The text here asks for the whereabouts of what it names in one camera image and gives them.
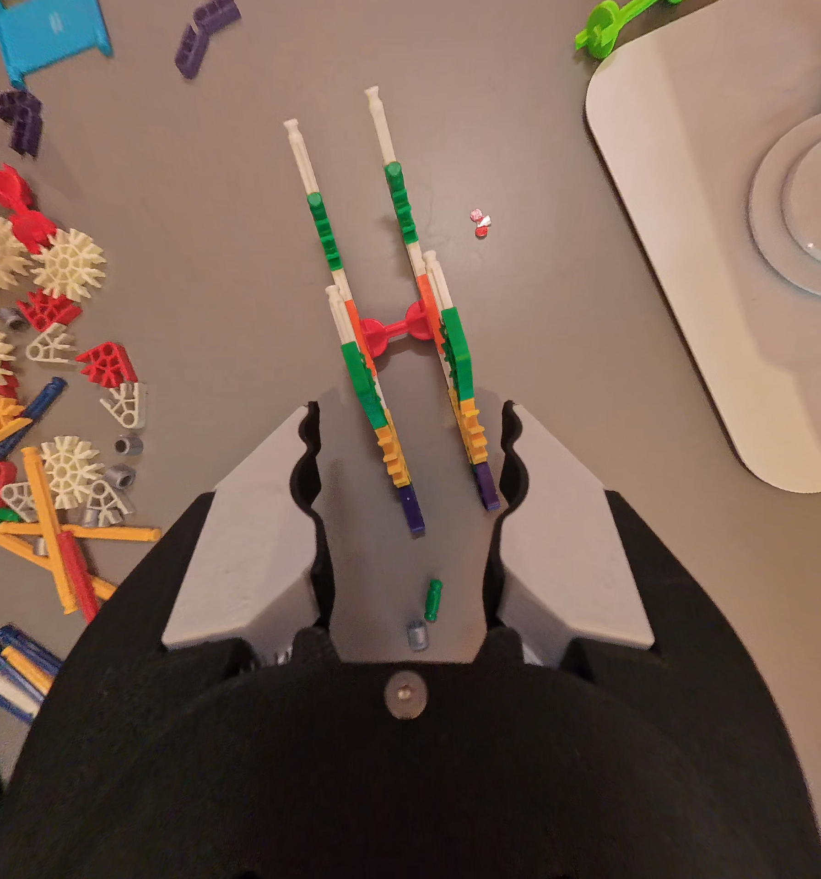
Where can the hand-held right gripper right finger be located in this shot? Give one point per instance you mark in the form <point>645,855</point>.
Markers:
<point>568,556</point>

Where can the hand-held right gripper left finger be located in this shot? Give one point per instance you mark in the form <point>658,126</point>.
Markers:
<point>252,556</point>

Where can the toy rail assembly with spool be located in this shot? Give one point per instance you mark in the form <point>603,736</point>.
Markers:
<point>390,329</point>

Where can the purple toy connector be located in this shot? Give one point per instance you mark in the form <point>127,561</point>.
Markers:
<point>12,103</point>
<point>27,137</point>

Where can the yellow toy rod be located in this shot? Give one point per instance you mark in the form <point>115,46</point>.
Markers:
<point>143,533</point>
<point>12,549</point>
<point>36,481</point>
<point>29,673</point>

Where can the grey toy connector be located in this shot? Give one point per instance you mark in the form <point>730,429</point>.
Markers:
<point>136,405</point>
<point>101,511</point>
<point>64,336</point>
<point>12,498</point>

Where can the red toy rod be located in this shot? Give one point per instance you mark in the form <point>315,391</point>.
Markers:
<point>77,577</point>

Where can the dark blue toy rod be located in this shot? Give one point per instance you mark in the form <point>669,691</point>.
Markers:
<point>40,405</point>
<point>33,649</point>
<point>5,707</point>

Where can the small red white scrap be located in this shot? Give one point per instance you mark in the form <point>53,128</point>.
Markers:
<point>480,230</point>

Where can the red toy spool piece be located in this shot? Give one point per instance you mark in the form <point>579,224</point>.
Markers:
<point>29,220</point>

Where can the joined purple toy connectors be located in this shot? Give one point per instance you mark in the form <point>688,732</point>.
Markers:
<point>191,51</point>

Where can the lime green toy spool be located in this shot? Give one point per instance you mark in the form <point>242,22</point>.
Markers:
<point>606,38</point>

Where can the cyan toy panel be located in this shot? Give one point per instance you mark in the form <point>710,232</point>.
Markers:
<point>46,34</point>

